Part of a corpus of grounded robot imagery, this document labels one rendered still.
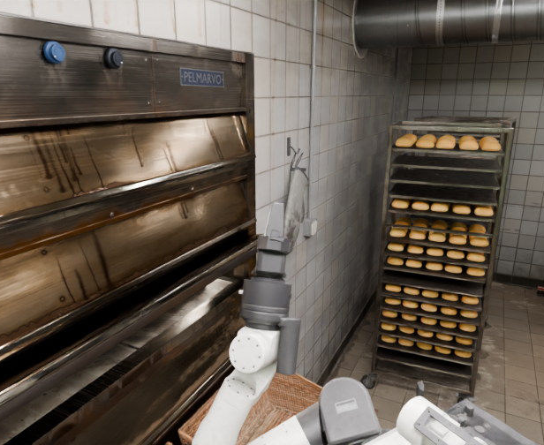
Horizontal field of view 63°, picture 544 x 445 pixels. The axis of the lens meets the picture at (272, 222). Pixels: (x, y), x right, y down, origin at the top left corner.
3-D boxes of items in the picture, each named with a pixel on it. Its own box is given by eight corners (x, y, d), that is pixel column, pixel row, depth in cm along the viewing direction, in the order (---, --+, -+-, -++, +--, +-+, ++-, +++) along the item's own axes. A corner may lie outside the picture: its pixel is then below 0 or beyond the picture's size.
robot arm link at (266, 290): (294, 244, 88) (287, 304, 87) (245, 237, 87) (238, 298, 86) (301, 239, 75) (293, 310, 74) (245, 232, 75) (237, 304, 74)
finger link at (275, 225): (287, 204, 78) (283, 238, 78) (268, 201, 78) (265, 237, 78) (288, 202, 77) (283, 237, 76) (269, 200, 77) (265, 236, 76)
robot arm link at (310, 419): (302, 428, 92) (358, 394, 94) (324, 470, 86) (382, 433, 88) (290, 408, 84) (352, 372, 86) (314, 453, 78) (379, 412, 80)
